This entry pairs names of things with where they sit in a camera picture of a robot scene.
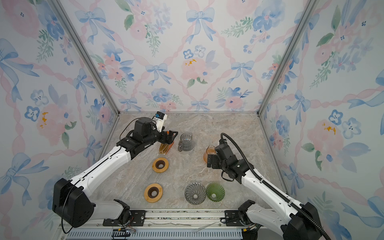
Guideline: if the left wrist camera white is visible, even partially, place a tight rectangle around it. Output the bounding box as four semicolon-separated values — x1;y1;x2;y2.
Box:
154;111;168;133

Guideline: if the green glass dripper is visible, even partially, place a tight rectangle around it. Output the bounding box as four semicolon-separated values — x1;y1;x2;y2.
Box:
206;183;226;202

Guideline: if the aluminium front rail frame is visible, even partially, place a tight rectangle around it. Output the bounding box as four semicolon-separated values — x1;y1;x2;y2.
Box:
53;209;283;240

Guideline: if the corner aluminium post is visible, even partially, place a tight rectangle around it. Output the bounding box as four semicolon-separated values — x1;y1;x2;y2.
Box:
257;0;318;118
48;1;120;116

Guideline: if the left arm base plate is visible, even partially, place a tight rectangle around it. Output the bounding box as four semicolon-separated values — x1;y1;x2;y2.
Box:
103;210;147;227

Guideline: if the left corner aluminium post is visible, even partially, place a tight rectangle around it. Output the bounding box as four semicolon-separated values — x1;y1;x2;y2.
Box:
48;1;120;116

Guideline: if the coffee filter pack orange clip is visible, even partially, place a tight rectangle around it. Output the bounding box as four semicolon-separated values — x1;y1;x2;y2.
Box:
159;142;174;155

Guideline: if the wooden dripper ring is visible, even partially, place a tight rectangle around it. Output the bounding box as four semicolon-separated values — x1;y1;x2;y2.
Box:
143;182;164;204
151;156;170;174

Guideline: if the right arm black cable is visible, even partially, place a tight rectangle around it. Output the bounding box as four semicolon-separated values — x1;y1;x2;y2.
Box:
220;132;332;240

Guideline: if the orange glass carafe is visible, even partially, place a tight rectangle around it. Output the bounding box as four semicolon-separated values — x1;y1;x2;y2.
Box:
203;145;217;164

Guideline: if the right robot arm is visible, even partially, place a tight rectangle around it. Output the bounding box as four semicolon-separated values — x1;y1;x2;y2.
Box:
207;143;328;240

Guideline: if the grey glass carafe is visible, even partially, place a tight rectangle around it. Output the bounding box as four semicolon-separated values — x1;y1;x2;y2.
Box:
178;132;195;152

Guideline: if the grey glass dripper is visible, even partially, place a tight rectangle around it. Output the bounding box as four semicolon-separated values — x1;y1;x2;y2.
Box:
185;183;206;205

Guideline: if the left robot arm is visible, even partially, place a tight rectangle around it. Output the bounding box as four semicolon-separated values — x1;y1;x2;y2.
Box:
52;112;178;228

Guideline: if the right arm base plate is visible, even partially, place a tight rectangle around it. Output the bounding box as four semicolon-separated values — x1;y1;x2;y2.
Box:
221;210;262;228

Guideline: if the right corner aluminium post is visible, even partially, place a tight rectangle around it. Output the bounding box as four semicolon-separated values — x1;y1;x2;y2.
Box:
257;0;318;118

